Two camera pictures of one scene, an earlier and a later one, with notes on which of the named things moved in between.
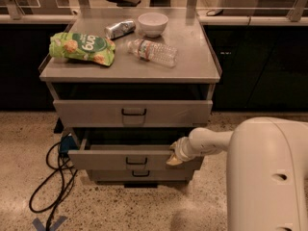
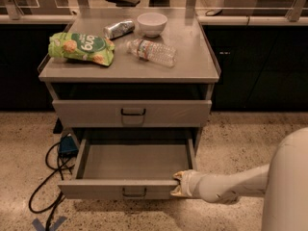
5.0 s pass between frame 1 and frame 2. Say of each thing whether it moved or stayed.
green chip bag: stayed
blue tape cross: stayed
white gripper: moved
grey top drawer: stayed
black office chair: stayed
